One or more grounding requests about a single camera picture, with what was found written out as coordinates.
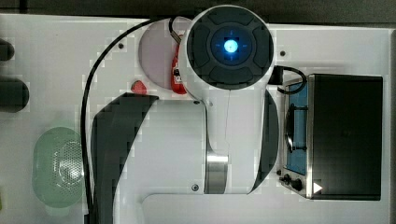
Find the red ketchup bottle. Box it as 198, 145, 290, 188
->
171, 46, 187, 94

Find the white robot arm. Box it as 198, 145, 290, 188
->
85, 5, 279, 224

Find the round grey plate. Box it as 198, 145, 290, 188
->
138, 19, 177, 90

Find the red toy strawberry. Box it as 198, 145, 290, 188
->
131, 80, 148, 95

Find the black toaster oven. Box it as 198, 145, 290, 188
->
277, 74, 383, 201

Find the green perforated colander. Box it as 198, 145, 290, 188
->
32, 127, 84, 217

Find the black pot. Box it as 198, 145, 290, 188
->
0, 77, 30, 113

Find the dark cylindrical cup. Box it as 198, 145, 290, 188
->
0, 39, 15, 62

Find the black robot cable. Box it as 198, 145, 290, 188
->
79, 17, 176, 216

